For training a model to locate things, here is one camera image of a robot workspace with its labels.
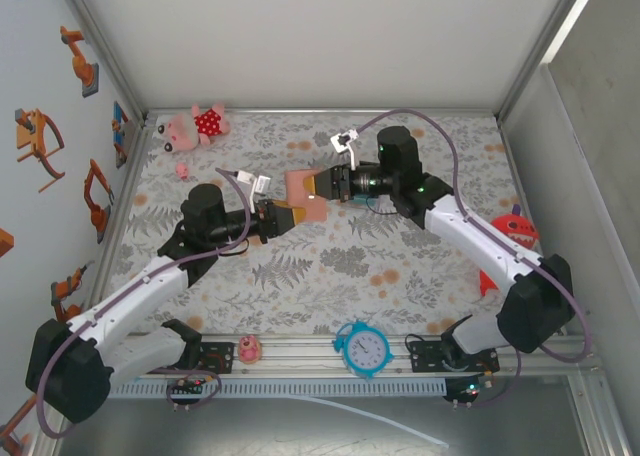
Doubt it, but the floral printed table mat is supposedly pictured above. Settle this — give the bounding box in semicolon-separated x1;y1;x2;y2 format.
102;113;559;336

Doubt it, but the pink pig plush toy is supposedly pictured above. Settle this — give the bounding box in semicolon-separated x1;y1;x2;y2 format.
155;103;231;155

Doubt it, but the red monster plush toy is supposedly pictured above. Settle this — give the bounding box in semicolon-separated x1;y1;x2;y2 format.
478;203;542;297

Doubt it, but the pink bear figurine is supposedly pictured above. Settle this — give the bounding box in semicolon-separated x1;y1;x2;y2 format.
237;334;264;365

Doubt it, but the blue alarm clock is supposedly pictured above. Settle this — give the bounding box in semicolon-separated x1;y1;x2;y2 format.
332;320;396;381

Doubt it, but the white plastic tube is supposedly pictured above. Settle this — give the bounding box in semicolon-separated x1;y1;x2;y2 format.
287;394;451;450

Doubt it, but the thin aluminium frame rail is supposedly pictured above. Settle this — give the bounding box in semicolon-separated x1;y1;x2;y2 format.
94;118;154;302
497;118;569;337

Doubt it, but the blue orange wall sticker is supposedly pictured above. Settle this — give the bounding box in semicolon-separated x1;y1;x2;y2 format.
110;100;132;170

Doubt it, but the wide aluminium frame rail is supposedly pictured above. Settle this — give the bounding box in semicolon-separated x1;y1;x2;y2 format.
112;333;601;380

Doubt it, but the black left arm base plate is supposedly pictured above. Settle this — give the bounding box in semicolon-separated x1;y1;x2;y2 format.
197;340;236;376

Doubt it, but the white slotted cable duct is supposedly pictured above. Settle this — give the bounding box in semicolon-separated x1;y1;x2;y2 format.
107;378;449;400

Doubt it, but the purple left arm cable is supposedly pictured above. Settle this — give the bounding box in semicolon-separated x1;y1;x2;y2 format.
37;167;254;440

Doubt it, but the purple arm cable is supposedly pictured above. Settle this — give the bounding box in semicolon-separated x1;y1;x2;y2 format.
355;108;596;410
37;167;254;440

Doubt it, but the aluminium frame post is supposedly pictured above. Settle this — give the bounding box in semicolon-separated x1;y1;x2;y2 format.
27;420;71;456
567;374;632;456
492;0;604;127
53;0;151;127

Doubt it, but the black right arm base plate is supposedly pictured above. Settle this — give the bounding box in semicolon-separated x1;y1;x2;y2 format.
408;339;501;375

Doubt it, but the orange claw machine wall sticker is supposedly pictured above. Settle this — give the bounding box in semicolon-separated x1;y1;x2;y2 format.
13;108;67;193

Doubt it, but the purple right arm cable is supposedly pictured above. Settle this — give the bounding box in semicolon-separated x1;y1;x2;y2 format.
355;108;596;410

